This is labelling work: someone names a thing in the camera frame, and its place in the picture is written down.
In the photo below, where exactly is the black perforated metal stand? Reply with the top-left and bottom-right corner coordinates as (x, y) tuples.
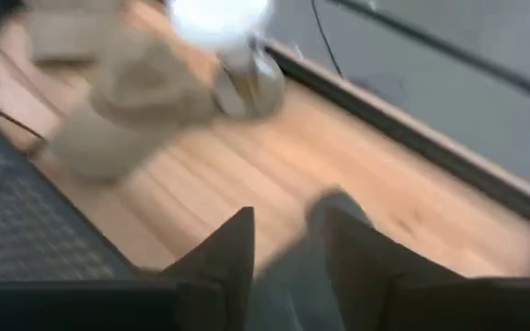
(0, 94), (140, 289)

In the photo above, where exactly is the long black floor cable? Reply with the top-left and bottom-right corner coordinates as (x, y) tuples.
(309, 0), (345, 78)

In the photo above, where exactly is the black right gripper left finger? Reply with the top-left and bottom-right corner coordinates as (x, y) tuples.
(158, 206), (256, 331)

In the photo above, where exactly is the dark green baseball cap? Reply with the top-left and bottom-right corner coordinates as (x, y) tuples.
(246, 186), (374, 331)

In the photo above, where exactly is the white globe lamp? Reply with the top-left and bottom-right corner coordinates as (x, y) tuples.
(166, 0), (287, 120)

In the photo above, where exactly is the black aluminium table frame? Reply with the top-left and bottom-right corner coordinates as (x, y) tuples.
(262, 39), (530, 235)

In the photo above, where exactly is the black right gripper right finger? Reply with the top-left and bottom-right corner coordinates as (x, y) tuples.
(322, 205), (467, 331)

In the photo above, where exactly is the beige baseball cap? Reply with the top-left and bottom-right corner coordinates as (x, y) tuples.
(46, 29), (223, 183)

